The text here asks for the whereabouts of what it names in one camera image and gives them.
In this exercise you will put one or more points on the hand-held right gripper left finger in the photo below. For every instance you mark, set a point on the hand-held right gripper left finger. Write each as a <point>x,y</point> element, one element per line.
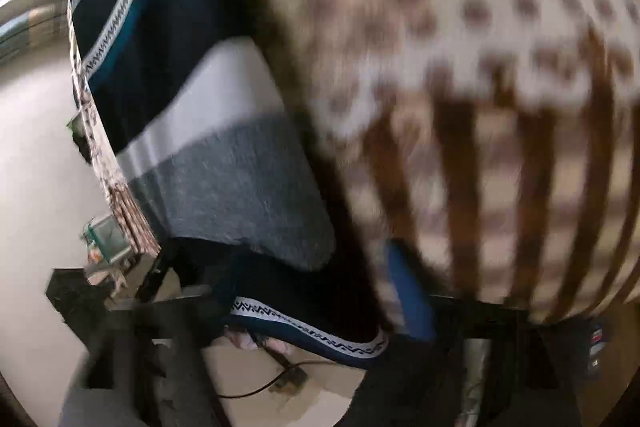
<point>130,347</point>

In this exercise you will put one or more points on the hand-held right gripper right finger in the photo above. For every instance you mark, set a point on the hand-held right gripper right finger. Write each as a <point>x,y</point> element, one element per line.
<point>410,297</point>

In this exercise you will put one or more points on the striped knit sweater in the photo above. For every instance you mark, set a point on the striped knit sweater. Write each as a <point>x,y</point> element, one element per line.
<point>200,132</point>

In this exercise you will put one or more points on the teal storage rack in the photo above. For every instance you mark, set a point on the teal storage rack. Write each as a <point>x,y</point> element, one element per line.
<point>107,239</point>

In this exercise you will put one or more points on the grey-blue curtain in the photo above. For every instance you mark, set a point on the grey-blue curtain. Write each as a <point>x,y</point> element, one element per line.
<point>30,29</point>

